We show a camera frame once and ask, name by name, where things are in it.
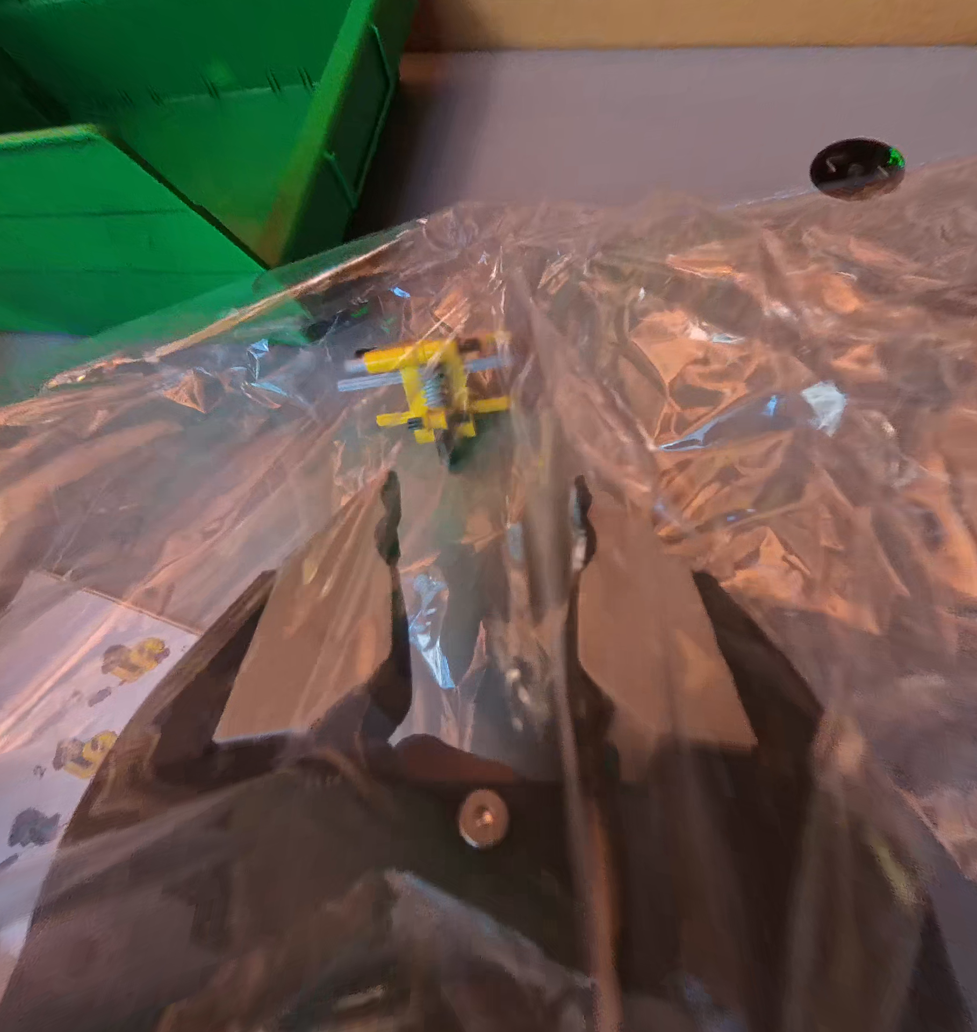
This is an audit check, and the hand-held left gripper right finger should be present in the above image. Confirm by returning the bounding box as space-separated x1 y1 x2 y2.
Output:
573 476 757 751

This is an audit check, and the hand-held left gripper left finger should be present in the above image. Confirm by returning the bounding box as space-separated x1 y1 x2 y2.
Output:
214 470 413 747

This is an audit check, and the yellow lego assembly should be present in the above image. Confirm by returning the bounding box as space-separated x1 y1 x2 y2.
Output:
337 331 512 469

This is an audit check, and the clear plastic bag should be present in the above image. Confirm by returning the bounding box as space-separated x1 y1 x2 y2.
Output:
0 145 977 1032

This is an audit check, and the lego instruction booklet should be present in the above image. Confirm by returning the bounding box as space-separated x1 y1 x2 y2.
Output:
0 568 203 952

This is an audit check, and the green plastic bin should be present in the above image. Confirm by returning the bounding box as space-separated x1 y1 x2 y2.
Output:
0 0 421 269
0 125 312 335

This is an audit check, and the black round table grommet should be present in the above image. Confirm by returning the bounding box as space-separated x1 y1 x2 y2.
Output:
809 137 906 200

